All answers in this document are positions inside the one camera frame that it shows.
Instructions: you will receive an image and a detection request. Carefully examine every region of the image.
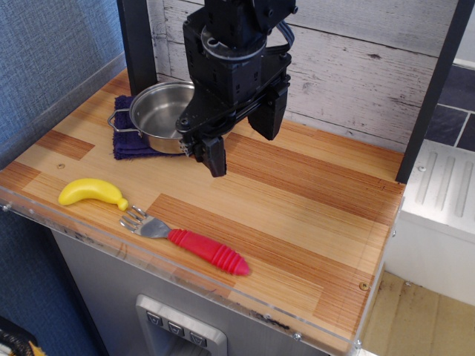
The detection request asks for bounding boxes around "black frame post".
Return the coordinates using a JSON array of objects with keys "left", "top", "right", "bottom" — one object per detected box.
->
[
  {"left": 117, "top": 0, "right": 157, "bottom": 95},
  {"left": 396, "top": 0, "right": 474, "bottom": 184}
]

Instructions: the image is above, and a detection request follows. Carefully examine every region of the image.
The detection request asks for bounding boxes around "yellow black object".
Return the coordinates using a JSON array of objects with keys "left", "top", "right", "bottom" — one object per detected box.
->
[{"left": 1, "top": 329, "right": 46, "bottom": 356}]

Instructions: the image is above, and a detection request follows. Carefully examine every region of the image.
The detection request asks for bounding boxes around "black right frame post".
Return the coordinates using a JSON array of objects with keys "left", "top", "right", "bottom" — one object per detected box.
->
[{"left": 396, "top": 0, "right": 474, "bottom": 184}]

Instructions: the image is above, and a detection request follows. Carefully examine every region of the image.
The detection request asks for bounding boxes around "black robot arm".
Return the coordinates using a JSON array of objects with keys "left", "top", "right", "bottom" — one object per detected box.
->
[{"left": 176, "top": 1, "right": 298, "bottom": 177}]

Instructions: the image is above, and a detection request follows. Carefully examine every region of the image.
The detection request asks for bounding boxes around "fork with red handle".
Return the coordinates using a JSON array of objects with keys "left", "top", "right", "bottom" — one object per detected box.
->
[{"left": 119, "top": 206, "right": 250, "bottom": 276}]

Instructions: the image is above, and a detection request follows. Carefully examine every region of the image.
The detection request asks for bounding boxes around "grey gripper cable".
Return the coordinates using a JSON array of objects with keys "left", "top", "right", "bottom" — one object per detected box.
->
[{"left": 265, "top": 20, "right": 298, "bottom": 56}]

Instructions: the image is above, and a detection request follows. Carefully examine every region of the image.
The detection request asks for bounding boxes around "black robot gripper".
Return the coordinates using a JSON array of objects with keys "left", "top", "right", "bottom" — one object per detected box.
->
[{"left": 176, "top": 10, "right": 291, "bottom": 177}]

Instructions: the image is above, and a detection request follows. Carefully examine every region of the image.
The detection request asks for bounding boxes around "stainless steel pot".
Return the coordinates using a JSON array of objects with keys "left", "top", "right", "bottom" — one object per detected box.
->
[{"left": 108, "top": 81, "right": 194, "bottom": 155}]

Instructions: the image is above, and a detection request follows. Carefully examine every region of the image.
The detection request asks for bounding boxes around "black left frame post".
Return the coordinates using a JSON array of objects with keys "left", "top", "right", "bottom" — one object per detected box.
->
[{"left": 117, "top": 0, "right": 157, "bottom": 95}]

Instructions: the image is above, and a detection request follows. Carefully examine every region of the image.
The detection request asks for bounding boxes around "clear acrylic table edge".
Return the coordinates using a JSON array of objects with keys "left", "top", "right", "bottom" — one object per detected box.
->
[{"left": 1, "top": 184, "right": 398, "bottom": 355}]

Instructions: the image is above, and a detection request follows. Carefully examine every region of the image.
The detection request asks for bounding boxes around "yellow toy banana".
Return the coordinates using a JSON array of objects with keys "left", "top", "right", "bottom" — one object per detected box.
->
[{"left": 58, "top": 178, "right": 129, "bottom": 211}]

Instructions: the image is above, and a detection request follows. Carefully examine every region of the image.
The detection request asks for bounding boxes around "white ribbed cabinet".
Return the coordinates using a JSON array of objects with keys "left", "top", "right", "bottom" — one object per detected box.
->
[{"left": 384, "top": 140, "right": 474, "bottom": 305}]

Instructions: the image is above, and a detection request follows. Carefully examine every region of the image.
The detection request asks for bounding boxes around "silver dispenser button panel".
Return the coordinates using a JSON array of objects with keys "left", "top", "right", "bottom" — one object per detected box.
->
[{"left": 136, "top": 294, "right": 228, "bottom": 355}]

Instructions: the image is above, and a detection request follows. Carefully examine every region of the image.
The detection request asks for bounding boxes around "purple folded towel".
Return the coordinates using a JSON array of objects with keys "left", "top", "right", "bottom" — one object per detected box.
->
[{"left": 113, "top": 111, "right": 184, "bottom": 160}]

